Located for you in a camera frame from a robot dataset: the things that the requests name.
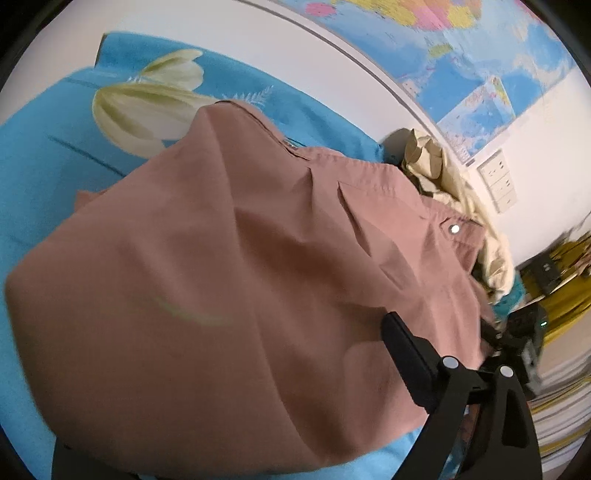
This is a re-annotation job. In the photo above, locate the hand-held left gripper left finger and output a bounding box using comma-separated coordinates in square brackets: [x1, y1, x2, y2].
[51, 440, 139, 480]

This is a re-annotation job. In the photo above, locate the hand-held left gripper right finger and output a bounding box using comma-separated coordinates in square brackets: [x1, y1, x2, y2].
[380, 311, 543, 480]

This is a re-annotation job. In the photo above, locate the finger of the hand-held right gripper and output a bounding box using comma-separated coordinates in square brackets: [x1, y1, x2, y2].
[480, 318, 509, 358]

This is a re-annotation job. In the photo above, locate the dusty pink jacket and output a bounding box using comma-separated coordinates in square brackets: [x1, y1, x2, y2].
[4, 100, 497, 480]

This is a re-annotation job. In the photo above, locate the mustard yellow cloth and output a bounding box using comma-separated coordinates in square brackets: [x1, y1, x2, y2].
[519, 233, 591, 344]

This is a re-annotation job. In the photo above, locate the black bag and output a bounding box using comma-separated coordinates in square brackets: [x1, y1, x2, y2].
[530, 257, 563, 295]

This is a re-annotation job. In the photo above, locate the cream garment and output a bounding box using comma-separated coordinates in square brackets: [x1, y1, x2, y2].
[399, 128, 517, 305]

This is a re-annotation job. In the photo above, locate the blue floral bed sheet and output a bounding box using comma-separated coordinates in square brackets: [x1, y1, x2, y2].
[0, 31, 386, 480]

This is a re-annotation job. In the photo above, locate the white wall socket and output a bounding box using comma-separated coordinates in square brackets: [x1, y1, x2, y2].
[488, 171, 514, 195]
[496, 189, 520, 214]
[478, 150, 509, 178]

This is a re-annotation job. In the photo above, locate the colourful wall map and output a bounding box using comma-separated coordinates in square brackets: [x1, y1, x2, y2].
[272, 0, 580, 164]

